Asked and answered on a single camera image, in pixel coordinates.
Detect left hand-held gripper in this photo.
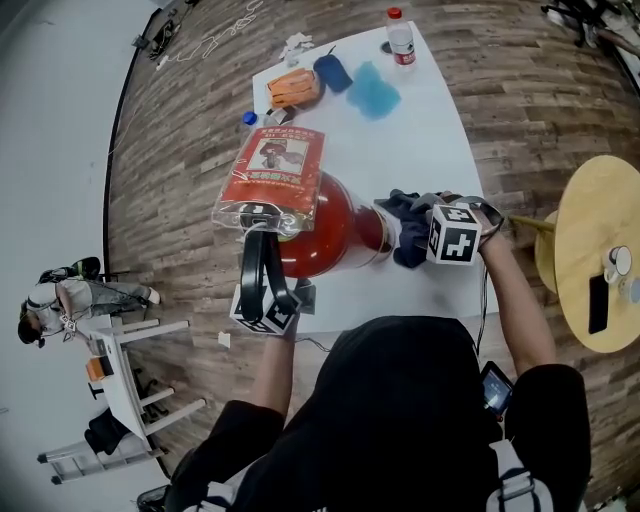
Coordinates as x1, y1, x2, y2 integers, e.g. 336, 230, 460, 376
229, 278, 317, 335

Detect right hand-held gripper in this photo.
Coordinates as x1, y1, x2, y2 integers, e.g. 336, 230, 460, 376
425, 194, 505, 266

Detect grey blue wiping cloth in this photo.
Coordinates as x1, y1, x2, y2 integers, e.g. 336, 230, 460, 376
373, 188, 441, 270

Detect red fire extinguisher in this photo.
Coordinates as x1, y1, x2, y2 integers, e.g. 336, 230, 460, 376
211, 126, 401, 324

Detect person's right forearm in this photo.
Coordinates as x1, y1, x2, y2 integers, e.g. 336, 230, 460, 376
477, 234, 559, 376

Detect person's left forearm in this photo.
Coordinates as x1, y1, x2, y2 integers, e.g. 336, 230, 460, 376
252, 329, 299, 419

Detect round yellow wooden table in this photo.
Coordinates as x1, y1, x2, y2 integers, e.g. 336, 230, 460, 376
509, 154, 640, 355

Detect person in dark shirt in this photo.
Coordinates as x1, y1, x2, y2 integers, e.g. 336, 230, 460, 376
169, 315, 594, 512

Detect black screen device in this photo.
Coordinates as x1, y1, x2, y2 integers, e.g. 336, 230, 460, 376
479, 360, 515, 419

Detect black smartphone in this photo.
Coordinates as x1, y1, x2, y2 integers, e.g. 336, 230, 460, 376
587, 273, 611, 335

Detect light blue cloth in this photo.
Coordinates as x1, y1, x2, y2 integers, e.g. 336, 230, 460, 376
345, 60, 403, 121

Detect white mug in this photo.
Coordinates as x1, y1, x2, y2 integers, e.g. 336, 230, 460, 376
603, 244, 634, 285

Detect white desk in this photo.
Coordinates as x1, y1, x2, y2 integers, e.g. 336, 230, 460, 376
87, 319, 209, 441

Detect orange box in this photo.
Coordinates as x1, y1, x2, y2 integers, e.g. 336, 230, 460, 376
85, 354, 115, 382

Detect dark soda bottle blue cap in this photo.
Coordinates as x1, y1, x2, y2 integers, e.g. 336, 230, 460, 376
242, 109, 296, 132

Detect clear water bottle red cap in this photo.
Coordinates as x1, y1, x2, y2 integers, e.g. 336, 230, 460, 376
385, 6, 418, 69

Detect dark blue pouch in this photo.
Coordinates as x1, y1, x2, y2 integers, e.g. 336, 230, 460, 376
312, 53, 355, 94

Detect black backpack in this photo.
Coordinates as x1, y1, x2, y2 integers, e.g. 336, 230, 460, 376
83, 409, 136, 455

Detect orange tissue packet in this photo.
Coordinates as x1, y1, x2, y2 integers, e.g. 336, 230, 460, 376
264, 68, 326, 109

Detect crumpled white tissue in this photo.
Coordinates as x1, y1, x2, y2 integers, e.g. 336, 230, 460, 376
278, 31, 315, 64

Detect black office chair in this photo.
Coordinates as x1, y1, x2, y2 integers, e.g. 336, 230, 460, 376
542, 0, 601, 31

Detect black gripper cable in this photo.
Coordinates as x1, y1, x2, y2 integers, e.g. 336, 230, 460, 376
474, 264, 491, 351
294, 335, 334, 354

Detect white shoulder strap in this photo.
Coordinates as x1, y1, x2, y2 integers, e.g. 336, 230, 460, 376
487, 439, 556, 512
199, 479, 241, 512

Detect white power strip cable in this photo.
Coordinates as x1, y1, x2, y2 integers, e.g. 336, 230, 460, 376
155, 0, 264, 71

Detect black cable bundle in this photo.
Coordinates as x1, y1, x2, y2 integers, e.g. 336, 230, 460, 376
130, 7, 181, 61

